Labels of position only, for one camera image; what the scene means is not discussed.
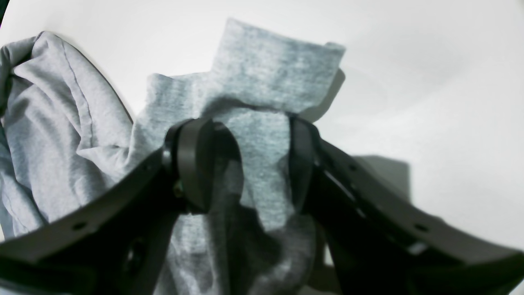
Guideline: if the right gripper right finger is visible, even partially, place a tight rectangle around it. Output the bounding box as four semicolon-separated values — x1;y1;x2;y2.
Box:
289;116;524;295

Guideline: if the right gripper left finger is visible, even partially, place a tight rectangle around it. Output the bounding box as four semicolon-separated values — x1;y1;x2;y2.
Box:
1;119;238;295

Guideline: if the grey T-shirt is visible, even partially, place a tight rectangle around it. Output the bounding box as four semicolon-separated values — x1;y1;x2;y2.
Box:
1;19;345;295

